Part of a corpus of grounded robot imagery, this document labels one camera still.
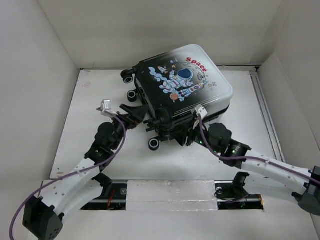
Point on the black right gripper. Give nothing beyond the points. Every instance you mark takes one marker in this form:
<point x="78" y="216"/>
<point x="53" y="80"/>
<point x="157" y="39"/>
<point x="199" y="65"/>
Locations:
<point x="181" y="138"/>

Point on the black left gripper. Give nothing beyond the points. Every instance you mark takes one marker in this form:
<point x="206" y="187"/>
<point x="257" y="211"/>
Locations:
<point x="136" y="114"/>

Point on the black white space suitcase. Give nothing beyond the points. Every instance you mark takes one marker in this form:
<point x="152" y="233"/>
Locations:
<point x="172" y="84"/>

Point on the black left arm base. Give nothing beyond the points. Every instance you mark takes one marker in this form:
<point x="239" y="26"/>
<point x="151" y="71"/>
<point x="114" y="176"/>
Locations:
<point x="112" y="198"/>

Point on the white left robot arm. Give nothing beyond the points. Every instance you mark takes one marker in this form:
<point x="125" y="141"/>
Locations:
<point x="45" y="216"/>

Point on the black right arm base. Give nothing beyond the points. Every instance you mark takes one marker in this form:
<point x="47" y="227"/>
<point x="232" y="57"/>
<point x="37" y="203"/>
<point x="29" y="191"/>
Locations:
<point x="231" y="195"/>

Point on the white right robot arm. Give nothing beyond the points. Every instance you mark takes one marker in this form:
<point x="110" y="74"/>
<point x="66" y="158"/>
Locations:
<point x="259" y="174"/>

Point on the white foam base cover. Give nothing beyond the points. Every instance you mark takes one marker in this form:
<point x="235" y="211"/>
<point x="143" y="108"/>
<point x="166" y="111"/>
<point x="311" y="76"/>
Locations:
<point x="171" y="195"/>

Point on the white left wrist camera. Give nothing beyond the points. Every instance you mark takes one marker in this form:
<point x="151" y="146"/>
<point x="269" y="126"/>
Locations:
<point x="105" y="107"/>

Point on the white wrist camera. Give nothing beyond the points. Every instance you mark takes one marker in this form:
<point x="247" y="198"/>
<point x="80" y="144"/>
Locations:
<point x="201" y="111"/>
<point x="105" y="107"/>

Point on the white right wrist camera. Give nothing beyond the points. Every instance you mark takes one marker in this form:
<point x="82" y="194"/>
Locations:
<point x="201" y="111"/>

